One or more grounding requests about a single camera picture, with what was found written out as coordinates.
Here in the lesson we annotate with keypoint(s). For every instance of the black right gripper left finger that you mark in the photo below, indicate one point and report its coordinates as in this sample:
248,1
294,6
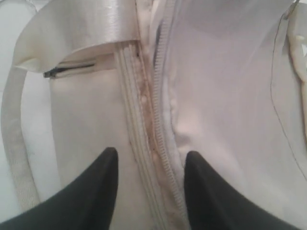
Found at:
87,203

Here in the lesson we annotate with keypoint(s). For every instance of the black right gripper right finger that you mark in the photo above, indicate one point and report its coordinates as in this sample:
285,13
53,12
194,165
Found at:
257,192

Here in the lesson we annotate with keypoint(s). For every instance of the cream satin duffel bag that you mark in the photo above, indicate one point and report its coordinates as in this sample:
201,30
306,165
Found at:
154,79

